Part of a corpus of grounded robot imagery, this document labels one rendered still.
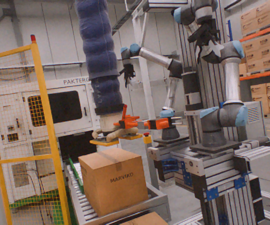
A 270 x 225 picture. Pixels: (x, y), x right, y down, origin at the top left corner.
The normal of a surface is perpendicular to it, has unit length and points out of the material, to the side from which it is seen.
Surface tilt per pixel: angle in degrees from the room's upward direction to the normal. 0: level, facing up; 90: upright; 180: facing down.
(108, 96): 74
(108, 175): 90
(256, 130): 90
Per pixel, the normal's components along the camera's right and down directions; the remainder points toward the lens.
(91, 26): -0.12, -0.08
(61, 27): 0.40, -0.02
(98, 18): 0.27, -0.19
